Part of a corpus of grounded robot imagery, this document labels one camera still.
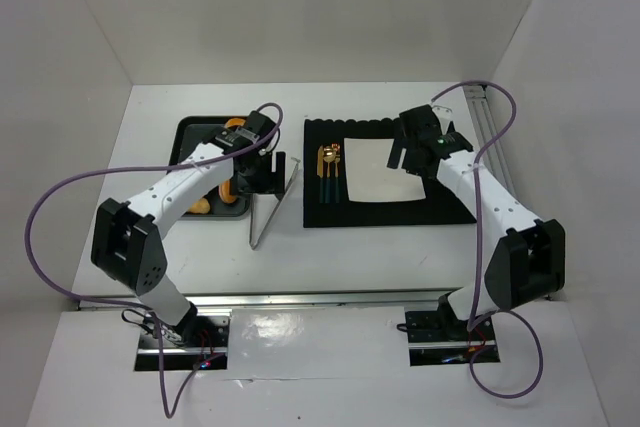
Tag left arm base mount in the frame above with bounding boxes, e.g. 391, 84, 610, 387
121, 309, 231, 372

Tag black bread tray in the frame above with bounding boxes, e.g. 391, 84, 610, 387
169, 116, 251, 220

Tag aluminium rail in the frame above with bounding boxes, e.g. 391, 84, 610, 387
462, 86, 507, 188
74, 289, 456, 312

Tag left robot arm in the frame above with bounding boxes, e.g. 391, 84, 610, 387
91, 142, 286, 344

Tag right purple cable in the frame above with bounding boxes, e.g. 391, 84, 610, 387
430, 79, 544, 401

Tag aluminium rail right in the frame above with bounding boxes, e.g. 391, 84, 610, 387
462, 86, 507, 188

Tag aluminium rail front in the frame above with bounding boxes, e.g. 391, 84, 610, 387
74, 289, 456, 312

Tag sugared orange donut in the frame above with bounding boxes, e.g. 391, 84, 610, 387
218, 179, 237, 205

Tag long yellow bread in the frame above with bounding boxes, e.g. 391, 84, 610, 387
188, 198, 211, 215

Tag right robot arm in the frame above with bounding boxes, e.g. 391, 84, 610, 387
387, 132, 566, 327

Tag purple cable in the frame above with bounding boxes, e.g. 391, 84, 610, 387
23, 102, 284, 419
430, 79, 544, 401

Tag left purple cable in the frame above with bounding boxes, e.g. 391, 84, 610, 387
23, 102, 284, 419

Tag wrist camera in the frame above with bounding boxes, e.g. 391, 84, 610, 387
213, 111, 276, 154
399, 104, 446, 144

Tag metal tongs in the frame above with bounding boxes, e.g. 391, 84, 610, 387
248, 157, 301, 251

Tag gold knife green handle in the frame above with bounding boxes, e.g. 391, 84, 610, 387
316, 145, 324, 204

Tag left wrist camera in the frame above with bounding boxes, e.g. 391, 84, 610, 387
213, 111, 276, 154

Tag black placemat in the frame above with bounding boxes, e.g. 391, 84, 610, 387
303, 118, 475, 228

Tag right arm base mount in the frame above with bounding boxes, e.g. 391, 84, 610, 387
396, 302, 500, 367

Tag white square plate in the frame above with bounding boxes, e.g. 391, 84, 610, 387
342, 138, 426, 203

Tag gold spoon green handle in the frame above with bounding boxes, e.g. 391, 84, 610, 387
323, 145, 336, 204

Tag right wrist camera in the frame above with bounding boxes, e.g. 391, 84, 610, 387
399, 104, 446, 144

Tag gold fork green handle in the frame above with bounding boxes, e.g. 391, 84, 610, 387
332, 143, 341, 203

